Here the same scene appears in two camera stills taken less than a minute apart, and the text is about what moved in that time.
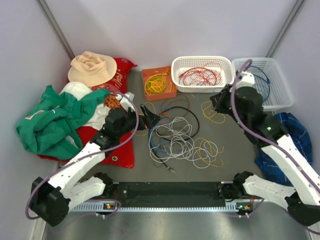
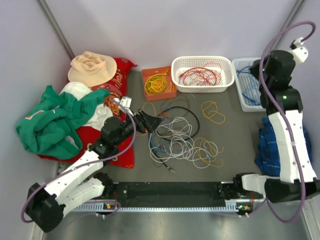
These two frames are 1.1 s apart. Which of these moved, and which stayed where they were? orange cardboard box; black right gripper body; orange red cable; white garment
Moved: black right gripper body
Stayed: white garment; orange cardboard box; orange red cable
